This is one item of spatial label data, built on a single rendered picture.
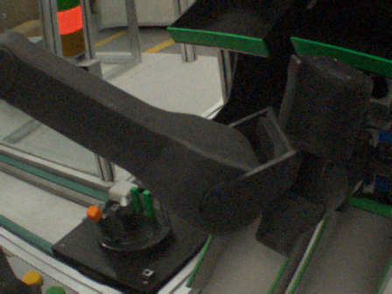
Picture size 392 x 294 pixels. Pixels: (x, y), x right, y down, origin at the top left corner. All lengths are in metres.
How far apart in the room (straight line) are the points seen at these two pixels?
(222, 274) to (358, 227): 0.21
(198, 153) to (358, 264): 0.39
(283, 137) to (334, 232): 0.36
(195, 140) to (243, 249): 0.41
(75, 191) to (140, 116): 0.83
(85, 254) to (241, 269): 0.30
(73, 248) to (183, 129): 0.61
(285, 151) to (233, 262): 0.41
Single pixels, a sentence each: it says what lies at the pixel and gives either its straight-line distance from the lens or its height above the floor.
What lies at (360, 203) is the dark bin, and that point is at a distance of 0.54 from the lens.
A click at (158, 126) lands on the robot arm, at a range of 0.34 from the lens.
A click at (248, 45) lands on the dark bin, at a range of 0.51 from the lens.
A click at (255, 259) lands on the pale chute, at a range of 0.72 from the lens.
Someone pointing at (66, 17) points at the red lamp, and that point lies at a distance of 0.97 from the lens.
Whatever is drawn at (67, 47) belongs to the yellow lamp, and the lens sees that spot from 0.98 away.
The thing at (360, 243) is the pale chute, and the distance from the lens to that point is 0.68.
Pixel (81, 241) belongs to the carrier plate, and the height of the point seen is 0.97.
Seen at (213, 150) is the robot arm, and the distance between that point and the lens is 0.34.
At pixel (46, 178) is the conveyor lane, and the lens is 1.23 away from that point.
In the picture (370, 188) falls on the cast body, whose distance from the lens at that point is 0.53.
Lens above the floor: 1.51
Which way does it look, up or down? 27 degrees down
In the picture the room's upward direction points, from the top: 8 degrees counter-clockwise
